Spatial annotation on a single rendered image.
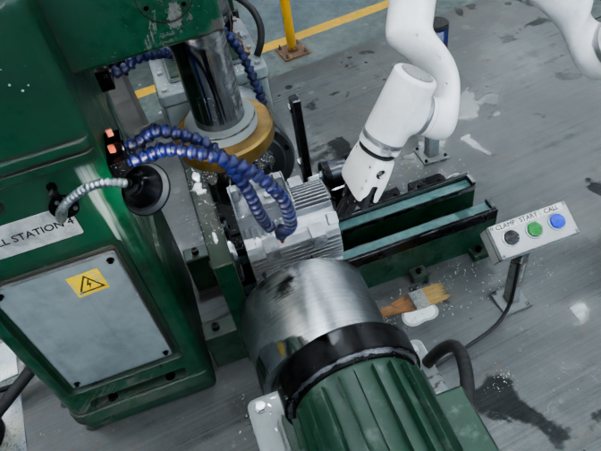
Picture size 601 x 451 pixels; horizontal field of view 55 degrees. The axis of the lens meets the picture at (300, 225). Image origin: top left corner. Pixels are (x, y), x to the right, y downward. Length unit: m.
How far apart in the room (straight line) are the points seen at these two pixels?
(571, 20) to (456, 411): 0.95
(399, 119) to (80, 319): 0.66
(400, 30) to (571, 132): 0.87
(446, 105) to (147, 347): 0.72
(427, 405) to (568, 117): 1.37
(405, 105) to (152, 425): 0.85
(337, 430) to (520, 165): 1.22
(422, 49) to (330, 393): 0.69
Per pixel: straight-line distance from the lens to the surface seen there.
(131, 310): 1.08
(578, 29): 1.45
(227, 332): 1.27
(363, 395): 0.67
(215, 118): 1.00
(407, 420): 0.67
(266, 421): 0.89
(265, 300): 1.02
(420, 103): 1.06
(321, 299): 0.98
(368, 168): 1.12
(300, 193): 1.23
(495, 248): 1.19
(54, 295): 1.03
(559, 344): 1.39
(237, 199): 1.23
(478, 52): 2.19
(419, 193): 1.47
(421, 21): 1.14
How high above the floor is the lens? 1.96
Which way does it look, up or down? 47 degrees down
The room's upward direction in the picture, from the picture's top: 11 degrees counter-clockwise
